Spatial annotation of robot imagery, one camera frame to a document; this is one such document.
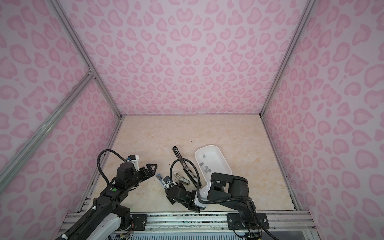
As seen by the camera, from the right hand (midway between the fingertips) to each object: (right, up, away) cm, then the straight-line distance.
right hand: (168, 187), depth 85 cm
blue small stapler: (+1, +6, -12) cm, 13 cm away
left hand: (-8, +13, -2) cm, 15 cm away
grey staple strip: (+21, +16, +12) cm, 29 cm away
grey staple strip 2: (+19, +11, +8) cm, 23 cm away
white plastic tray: (+25, +13, +11) cm, 30 cm away
